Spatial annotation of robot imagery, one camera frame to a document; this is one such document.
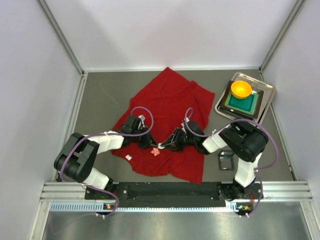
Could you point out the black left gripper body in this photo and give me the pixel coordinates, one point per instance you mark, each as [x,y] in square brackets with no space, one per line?
[146,139]

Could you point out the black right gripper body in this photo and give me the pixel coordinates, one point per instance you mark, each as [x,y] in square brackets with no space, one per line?
[177,139]

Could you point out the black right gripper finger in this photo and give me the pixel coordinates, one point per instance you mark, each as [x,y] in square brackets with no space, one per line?
[173,138]
[173,148]

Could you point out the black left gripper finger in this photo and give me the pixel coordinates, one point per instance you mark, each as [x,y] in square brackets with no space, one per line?
[151,141]
[147,146]

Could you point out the round iridescent brooch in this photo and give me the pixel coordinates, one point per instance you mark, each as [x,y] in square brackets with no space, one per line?
[160,146]

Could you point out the red garment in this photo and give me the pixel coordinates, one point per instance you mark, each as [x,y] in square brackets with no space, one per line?
[164,102]

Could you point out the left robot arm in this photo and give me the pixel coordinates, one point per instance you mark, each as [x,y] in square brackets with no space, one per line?
[77,157]

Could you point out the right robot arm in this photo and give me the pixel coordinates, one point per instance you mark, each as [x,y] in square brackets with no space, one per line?
[246,141]

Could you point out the pink leaf brooch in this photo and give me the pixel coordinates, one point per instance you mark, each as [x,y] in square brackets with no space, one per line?
[155,151]

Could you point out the white garment label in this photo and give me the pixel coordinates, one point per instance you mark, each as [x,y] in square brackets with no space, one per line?
[128,157]

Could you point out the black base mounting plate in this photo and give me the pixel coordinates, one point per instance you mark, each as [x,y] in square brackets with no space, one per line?
[213,190]

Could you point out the small black open box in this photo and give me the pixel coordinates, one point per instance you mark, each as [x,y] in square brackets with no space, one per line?
[226,160]

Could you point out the black and teal square plate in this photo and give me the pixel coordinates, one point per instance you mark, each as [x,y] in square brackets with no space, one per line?
[248,107]

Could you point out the orange bowl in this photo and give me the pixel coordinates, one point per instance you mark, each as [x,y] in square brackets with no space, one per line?
[241,89]

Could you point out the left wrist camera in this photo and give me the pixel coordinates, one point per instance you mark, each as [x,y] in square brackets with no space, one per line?
[142,119]

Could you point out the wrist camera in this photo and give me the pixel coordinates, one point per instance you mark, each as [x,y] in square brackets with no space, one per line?
[142,119]
[184,127]

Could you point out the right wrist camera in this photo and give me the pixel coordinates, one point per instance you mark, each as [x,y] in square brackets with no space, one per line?
[184,127]

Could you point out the aluminium frame rail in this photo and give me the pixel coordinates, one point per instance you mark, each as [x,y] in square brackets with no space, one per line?
[282,191]

